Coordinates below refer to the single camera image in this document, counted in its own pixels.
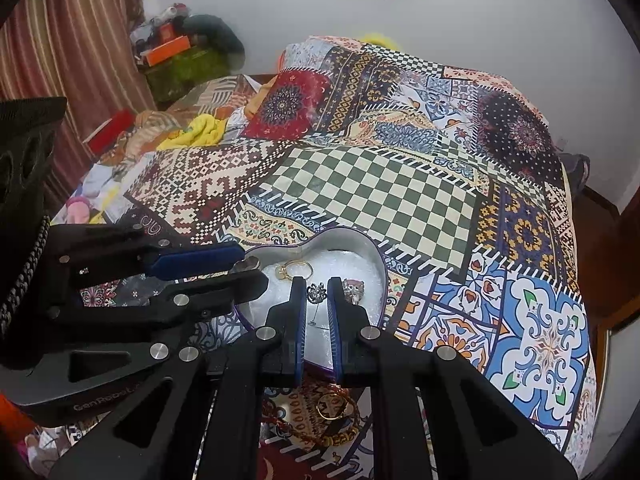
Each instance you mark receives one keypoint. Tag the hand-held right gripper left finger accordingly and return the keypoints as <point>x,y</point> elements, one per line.
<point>300,332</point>

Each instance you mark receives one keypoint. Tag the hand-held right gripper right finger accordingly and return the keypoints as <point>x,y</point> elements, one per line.
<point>333,332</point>

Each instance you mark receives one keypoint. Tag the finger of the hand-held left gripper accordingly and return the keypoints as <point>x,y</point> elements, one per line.
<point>220,292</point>
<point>200,259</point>

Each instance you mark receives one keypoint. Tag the silver flower stud earring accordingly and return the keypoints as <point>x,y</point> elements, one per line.
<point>316,292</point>

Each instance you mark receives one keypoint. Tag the heart-shaped tin box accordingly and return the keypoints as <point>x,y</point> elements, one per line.
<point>350,255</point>

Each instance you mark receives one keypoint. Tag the pink cloth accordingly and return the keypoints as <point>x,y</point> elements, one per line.
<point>80,207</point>

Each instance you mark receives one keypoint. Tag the red box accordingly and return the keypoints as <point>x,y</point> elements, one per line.
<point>110,132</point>

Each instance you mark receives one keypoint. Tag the yellow cloth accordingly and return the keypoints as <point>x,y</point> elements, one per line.
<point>200,130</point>

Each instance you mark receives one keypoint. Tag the patchwork printed blanket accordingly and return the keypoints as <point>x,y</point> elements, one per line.
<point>375,195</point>

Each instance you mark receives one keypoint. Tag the striped curtain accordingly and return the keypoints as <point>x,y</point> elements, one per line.
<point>65,35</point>

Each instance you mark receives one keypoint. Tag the geometric patterned pillow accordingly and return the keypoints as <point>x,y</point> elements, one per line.
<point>220,92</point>

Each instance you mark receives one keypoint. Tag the green cloth bundle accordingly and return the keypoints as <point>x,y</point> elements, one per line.
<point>187,72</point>

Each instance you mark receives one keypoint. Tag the orange box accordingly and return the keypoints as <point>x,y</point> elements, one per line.
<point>165,49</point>

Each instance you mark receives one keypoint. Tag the dark grey bag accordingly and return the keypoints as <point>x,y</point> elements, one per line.
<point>215,35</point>

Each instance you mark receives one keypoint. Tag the yellow fluffy item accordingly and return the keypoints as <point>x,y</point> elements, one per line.
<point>380,40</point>

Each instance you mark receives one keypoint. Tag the dark cloth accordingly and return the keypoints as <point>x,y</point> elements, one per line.
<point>577,172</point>

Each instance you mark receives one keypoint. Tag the wooden bed frame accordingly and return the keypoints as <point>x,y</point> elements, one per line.
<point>607,260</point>

